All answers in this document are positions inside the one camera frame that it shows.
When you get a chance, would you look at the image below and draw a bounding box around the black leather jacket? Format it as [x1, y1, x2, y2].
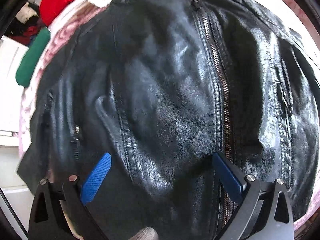
[17, 0, 319, 239]

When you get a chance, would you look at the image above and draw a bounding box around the grey gloved left hand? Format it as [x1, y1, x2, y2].
[130, 227, 159, 240]

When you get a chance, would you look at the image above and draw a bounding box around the green folded garment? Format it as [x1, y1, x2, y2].
[15, 28, 51, 88]

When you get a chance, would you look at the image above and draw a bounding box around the white sliding-door wardrobe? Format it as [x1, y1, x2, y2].
[1, 3, 39, 224]

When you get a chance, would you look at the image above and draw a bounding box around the floral fleece bed blanket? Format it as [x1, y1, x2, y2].
[18, 1, 106, 157]

